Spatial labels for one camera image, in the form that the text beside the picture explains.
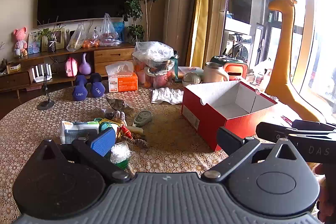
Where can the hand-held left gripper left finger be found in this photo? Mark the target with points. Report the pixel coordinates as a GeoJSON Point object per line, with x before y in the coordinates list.
{"type": "Point", "coordinates": [103, 140]}

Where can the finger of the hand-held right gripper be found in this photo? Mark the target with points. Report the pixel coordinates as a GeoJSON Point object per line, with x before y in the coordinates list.
{"type": "Point", "coordinates": [312, 124]}
{"type": "Point", "coordinates": [273, 130]}

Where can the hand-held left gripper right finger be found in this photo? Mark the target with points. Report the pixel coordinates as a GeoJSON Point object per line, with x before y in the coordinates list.
{"type": "Point", "coordinates": [229, 140]}

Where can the small red packet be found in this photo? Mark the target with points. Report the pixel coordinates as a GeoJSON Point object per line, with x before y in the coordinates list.
{"type": "Point", "coordinates": [125, 132]}

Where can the dark plastic packet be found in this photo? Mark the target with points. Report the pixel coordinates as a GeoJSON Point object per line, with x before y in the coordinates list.
{"type": "Point", "coordinates": [107, 111]}

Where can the white bunny print pouch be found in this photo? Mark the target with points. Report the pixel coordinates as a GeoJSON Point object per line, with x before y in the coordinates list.
{"type": "Point", "coordinates": [119, 116]}

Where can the red cardboard shoe box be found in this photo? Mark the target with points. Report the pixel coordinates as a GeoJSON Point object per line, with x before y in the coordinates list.
{"type": "Point", "coordinates": [199, 113]}

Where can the brown foil packet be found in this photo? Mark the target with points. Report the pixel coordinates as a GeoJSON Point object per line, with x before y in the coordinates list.
{"type": "Point", "coordinates": [119, 103]}

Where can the grey green round device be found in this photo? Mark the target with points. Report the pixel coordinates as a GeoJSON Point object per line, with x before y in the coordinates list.
{"type": "Point", "coordinates": [143, 117]}

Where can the person's right hand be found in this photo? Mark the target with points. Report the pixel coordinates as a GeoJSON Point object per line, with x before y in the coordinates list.
{"type": "Point", "coordinates": [328, 187]}

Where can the red pen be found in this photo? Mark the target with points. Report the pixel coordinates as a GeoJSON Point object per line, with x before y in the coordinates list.
{"type": "Point", "coordinates": [286, 119]}

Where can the purple dumbbell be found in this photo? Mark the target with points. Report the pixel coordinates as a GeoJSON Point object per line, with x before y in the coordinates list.
{"type": "Point", "coordinates": [97, 89]}
{"type": "Point", "coordinates": [80, 94]}

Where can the orange tissue box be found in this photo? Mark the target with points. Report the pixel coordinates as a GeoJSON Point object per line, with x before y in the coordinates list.
{"type": "Point", "coordinates": [127, 83]}

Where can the white plastic bag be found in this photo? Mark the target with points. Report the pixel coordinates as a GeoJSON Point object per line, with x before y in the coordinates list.
{"type": "Point", "coordinates": [262, 67]}

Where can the black phone stand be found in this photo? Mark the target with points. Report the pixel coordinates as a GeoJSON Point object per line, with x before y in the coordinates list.
{"type": "Point", "coordinates": [45, 105]}

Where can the beige round container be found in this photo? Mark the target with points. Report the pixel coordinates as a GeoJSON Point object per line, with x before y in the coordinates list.
{"type": "Point", "coordinates": [191, 78]}

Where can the orange storage box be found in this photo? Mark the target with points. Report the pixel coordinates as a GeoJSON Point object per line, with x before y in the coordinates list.
{"type": "Point", "coordinates": [235, 67]}

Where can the yellow giraffe toy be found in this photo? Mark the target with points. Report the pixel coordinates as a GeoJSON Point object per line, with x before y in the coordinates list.
{"type": "Point", "coordinates": [284, 56]}

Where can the purple kettlebell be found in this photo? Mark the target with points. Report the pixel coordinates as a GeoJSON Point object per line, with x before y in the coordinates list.
{"type": "Point", "coordinates": [85, 67]}

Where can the white crumpled cloth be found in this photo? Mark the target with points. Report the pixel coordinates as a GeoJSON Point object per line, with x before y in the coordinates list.
{"type": "Point", "coordinates": [168, 95]}

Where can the small pink bag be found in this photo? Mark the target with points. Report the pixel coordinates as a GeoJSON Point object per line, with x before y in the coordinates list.
{"type": "Point", "coordinates": [71, 67]}

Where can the clear plastic box colourful contents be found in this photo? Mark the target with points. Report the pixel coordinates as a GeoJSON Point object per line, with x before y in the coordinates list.
{"type": "Point", "coordinates": [187, 70]}

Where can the clear gift bag green ribbon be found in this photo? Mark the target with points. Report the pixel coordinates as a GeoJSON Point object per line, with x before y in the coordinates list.
{"type": "Point", "coordinates": [160, 79]}

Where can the washing machine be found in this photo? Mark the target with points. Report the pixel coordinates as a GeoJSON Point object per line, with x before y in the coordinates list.
{"type": "Point", "coordinates": [242, 52]}

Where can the wooden television cabinet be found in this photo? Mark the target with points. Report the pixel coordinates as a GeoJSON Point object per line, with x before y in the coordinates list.
{"type": "Point", "coordinates": [113, 54]}

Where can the white router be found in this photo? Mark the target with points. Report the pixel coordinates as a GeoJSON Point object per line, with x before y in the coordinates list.
{"type": "Point", "coordinates": [42, 79]}

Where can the plastic bag of oranges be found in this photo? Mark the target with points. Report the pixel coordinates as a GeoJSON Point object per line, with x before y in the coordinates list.
{"type": "Point", "coordinates": [90, 43]}

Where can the clear plastic bag with bowl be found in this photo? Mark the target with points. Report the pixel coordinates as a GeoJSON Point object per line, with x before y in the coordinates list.
{"type": "Point", "coordinates": [155, 52]}

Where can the clear plastic bag with fruit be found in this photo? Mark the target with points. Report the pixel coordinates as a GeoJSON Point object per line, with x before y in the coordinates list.
{"type": "Point", "coordinates": [74, 41]}

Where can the small plant in dark vase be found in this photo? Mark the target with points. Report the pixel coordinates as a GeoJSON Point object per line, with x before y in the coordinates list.
{"type": "Point", "coordinates": [51, 46]}

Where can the clear plastic bag red food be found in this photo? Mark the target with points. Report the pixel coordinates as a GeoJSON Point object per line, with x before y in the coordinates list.
{"type": "Point", "coordinates": [107, 32]}

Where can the white cabinet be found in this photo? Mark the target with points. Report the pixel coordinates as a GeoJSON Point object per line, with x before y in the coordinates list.
{"type": "Point", "coordinates": [237, 26]}

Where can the blue packet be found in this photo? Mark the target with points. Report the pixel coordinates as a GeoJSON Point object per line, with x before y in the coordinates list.
{"type": "Point", "coordinates": [119, 27]}

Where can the small box on cabinet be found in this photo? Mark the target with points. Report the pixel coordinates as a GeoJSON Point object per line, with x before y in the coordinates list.
{"type": "Point", "coordinates": [13, 67]}

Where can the yellow curtain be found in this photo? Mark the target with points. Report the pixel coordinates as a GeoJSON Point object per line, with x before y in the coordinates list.
{"type": "Point", "coordinates": [200, 16]}

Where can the pink bunny plush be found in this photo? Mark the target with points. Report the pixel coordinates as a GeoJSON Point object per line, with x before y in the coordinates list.
{"type": "Point", "coordinates": [20, 43]}

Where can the white standing air conditioner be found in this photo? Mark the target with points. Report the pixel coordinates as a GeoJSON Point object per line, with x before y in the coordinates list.
{"type": "Point", "coordinates": [178, 3]}

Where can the wooden picture frame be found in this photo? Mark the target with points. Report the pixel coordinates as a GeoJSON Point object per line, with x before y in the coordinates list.
{"type": "Point", "coordinates": [61, 40]}

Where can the photo frame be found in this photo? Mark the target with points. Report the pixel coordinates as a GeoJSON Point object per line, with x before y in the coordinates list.
{"type": "Point", "coordinates": [34, 43]}

